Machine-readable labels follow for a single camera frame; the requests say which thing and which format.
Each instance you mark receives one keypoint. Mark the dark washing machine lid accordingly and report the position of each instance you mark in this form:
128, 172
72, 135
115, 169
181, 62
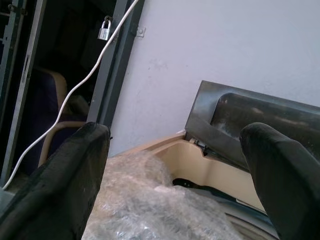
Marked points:
250, 110

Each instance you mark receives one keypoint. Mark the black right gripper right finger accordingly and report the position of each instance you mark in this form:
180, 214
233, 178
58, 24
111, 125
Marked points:
285, 175

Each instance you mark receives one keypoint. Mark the grey metal door frame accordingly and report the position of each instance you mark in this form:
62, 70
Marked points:
117, 62

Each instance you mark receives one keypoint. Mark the white wall bracket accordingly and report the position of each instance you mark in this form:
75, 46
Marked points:
141, 32

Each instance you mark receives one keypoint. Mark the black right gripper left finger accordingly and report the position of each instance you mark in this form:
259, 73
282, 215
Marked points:
62, 175

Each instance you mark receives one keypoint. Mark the grey metal door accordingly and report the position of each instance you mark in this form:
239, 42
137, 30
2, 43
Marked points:
15, 75

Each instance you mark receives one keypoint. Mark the silver padlock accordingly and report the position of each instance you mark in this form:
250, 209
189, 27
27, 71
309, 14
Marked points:
104, 29

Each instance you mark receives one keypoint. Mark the clear bubble wrap sheet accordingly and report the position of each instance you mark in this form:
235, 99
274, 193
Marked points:
150, 200

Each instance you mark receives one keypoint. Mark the beige chair with dark cushion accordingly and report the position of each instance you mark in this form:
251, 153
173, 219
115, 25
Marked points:
53, 117

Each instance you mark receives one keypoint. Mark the beige top-load washing machine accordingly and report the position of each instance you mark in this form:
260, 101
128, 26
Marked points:
200, 162

